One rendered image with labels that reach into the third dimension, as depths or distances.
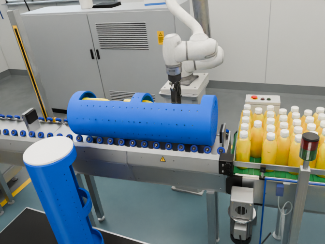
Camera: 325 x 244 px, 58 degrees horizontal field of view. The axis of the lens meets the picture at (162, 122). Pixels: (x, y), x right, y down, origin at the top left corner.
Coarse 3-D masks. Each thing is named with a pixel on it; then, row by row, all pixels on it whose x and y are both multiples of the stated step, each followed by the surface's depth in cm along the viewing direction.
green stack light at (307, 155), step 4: (300, 148) 117; (300, 152) 118; (304, 152) 116; (308, 152) 115; (312, 152) 114; (316, 152) 115; (300, 156) 118; (304, 156) 116; (308, 156) 116; (312, 156) 115; (308, 160) 116; (312, 160) 116
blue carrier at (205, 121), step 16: (80, 96) 180; (144, 96) 171; (208, 96) 160; (80, 112) 175; (96, 112) 172; (112, 112) 169; (128, 112) 166; (144, 112) 163; (160, 112) 160; (176, 112) 157; (192, 112) 155; (208, 112) 152; (80, 128) 179; (96, 128) 175; (112, 128) 171; (128, 128) 168; (144, 128) 164; (160, 128) 161; (176, 128) 158; (192, 128) 155; (208, 128) 152; (208, 144) 160
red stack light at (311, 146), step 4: (304, 140) 114; (300, 144) 117; (304, 144) 114; (308, 144) 113; (312, 144) 112; (316, 144) 113; (304, 148) 115; (308, 148) 114; (312, 148) 113; (316, 148) 114
